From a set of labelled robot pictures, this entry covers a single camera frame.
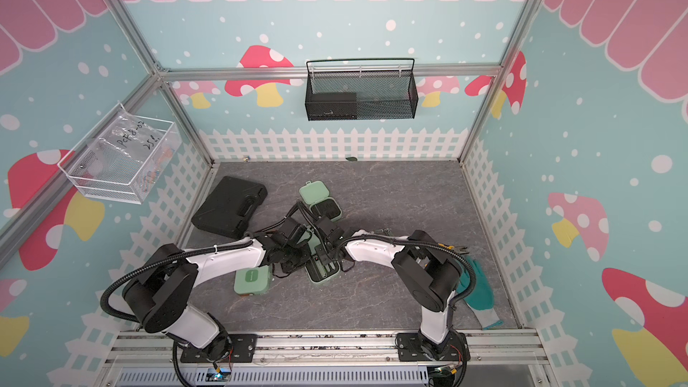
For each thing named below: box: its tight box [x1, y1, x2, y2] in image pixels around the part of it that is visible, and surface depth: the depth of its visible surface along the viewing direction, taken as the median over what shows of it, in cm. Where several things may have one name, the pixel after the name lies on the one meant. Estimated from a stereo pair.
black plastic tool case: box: [190, 175, 268, 240], surface depth 102 cm
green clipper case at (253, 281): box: [233, 265, 274, 296], surface depth 87 cm
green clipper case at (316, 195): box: [299, 180, 344, 223], surface depth 111 cm
